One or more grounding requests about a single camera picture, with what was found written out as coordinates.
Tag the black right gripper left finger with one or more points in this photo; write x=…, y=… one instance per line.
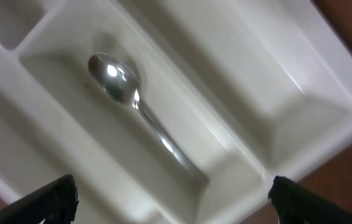
x=54, y=203

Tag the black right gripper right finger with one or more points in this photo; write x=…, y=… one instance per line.
x=297, y=205

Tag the large steel tablespoon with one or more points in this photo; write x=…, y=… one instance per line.
x=122, y=85

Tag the white plastic cutlery tray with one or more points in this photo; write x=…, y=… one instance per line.
x=248, y=89

